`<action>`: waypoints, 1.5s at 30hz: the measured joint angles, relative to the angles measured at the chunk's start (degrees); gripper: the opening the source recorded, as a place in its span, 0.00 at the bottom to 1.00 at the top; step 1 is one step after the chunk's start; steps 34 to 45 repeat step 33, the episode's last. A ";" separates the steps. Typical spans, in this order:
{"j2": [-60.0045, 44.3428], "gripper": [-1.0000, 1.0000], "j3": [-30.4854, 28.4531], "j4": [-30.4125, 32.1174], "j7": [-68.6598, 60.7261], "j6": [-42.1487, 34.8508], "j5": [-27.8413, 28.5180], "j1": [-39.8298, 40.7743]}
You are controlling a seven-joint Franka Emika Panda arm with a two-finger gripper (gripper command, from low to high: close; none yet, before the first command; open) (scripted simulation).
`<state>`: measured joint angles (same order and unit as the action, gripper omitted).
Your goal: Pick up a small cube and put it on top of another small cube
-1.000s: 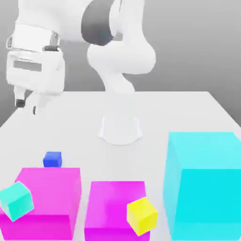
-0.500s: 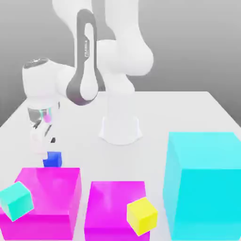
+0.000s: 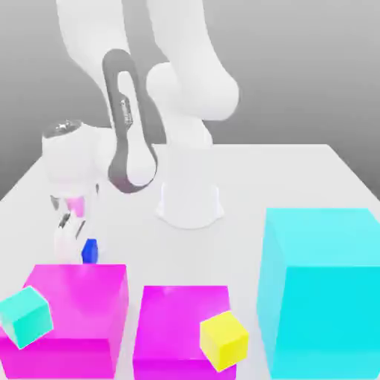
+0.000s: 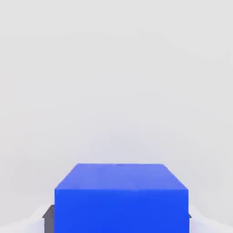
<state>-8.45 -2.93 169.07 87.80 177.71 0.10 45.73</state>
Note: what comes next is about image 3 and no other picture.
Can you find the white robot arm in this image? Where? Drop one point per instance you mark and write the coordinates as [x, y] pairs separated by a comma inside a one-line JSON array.
[[190, 89]]

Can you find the small yellow cube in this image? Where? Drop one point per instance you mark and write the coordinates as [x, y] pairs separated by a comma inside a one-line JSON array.
[[225, 341]]

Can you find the small teal cube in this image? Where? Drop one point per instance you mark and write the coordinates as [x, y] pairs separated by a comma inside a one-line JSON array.
[[25, 317]]

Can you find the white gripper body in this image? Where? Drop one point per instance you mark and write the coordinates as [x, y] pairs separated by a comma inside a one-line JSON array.
[[69, 246]]

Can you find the small blue cube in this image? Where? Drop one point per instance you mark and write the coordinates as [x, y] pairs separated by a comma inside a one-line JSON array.
[[89, 251]]

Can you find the large magenta box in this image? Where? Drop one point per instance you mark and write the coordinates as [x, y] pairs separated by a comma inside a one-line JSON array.
[[169, 323], [86, 299]]

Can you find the large cyan box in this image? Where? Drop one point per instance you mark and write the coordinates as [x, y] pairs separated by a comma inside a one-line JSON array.
[[326, 311]]

